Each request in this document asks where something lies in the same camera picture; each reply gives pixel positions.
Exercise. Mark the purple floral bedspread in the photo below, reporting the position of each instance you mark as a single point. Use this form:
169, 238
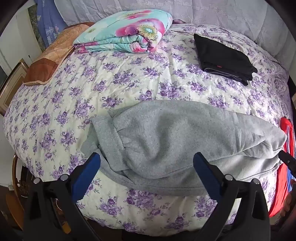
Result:
115, 76

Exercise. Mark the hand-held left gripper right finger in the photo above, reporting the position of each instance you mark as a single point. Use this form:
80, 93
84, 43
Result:
203, 166

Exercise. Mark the teal pink floral folded blanket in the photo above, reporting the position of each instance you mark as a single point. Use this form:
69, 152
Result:
120, 27

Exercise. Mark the grey embroidered cover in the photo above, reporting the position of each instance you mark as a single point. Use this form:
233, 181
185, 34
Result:
219, 14

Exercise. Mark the wooden picture frame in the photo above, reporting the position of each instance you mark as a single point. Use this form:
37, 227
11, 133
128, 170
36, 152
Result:
11, 83

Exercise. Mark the wooden chair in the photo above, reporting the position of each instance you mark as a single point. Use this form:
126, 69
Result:
16, 180

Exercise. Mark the black folded pants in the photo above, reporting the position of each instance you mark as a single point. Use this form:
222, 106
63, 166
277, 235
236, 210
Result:
222, 55

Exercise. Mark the brown quilted cushion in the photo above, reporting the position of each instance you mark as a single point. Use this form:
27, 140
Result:
50, 55

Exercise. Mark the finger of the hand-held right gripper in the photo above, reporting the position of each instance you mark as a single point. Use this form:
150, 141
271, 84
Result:
288, 160

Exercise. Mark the blue printed cloth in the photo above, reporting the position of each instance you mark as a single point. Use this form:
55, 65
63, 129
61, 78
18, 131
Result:
48, 20

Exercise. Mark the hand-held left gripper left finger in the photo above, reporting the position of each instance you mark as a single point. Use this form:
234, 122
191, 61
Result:
91, 166

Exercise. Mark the red blue white garment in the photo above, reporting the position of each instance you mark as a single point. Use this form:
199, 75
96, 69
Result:
281, 183

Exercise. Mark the grey pants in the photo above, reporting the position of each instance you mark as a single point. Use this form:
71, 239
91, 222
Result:
161, 143

